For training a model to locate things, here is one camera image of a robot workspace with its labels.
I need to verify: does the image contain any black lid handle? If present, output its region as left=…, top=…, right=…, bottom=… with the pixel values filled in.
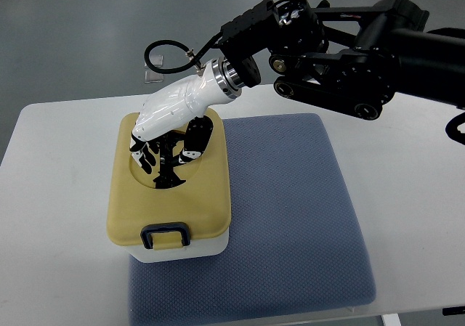
left=153, top=131, right=185, bottom=189

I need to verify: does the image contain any upper floor socket plate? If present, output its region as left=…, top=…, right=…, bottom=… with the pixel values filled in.
left=149, top=54, right=163, bottom=68

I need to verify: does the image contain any blue grey fabric mat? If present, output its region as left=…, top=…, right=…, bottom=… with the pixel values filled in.
left=129, top=113, right=376, bottom=325

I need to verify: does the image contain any yellow storage box lid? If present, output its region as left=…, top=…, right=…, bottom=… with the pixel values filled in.
left=107, top=109, right=232, bottom=248

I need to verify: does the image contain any dark front latch clip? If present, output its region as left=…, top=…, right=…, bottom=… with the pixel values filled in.
left=140, top=222, right=191, bottom=249

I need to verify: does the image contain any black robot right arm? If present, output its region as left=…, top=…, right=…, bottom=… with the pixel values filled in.
left=218, top=0, right=464, bottom=121

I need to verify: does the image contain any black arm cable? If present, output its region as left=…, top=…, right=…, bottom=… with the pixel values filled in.
left=144, top=28, right=226, bottom=76

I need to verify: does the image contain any white storage box base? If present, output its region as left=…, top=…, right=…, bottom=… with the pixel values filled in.
left=126, top=229, right=229, bottom=263

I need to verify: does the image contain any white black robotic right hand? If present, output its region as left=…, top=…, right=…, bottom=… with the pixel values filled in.
left=129, top=57, right=245, bottom=174

